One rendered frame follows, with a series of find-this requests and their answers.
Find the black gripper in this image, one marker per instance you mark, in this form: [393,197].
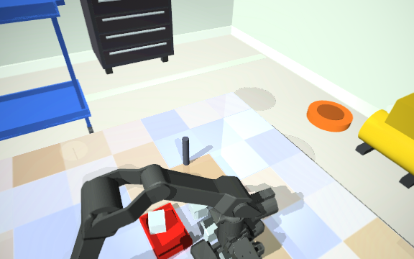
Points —
[204,250]

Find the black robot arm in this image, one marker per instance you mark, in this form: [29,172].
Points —
[102,212]

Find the black cylinder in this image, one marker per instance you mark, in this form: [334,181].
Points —
[185,144]

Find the red tray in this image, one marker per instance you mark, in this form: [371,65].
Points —
[171,242]

